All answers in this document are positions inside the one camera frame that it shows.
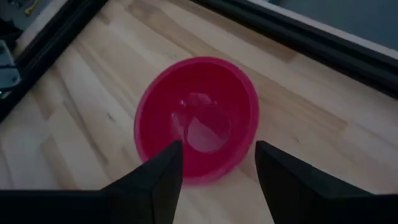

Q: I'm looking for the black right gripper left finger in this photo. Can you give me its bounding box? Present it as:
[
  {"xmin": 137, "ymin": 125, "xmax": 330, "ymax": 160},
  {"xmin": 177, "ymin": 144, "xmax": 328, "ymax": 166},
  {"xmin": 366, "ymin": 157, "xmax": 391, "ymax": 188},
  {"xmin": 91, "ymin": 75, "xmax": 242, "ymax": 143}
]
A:
[{"xmin": 101, "ymin": 139, "xmax": 185, "ymax": 224}]

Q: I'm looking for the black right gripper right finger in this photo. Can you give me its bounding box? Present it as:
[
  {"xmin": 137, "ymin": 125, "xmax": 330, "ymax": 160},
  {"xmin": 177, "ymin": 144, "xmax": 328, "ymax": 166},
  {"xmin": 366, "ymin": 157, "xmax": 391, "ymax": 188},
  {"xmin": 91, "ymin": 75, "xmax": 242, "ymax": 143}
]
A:
[{"xmin": 255, "ymin": 140, "xmax": 377, "ymax": 224}]

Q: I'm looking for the small magenta bowl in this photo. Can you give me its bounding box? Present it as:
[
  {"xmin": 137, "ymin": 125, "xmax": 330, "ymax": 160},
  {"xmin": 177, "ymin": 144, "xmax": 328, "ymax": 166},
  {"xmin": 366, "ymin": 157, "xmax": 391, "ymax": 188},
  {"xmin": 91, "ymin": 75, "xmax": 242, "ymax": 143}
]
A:
[{"xmin": 133, "ymin": 55, "xmax": 261, "ymax": 187}]

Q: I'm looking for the black aluminium table frame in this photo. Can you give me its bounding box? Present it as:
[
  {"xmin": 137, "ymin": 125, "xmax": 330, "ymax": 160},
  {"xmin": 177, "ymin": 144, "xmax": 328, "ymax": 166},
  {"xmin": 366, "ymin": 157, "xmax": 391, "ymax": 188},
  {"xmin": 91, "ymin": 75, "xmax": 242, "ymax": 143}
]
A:
[{"xmin": 0, "ymin": 0, "xmax": 398, "ymax": 124}]

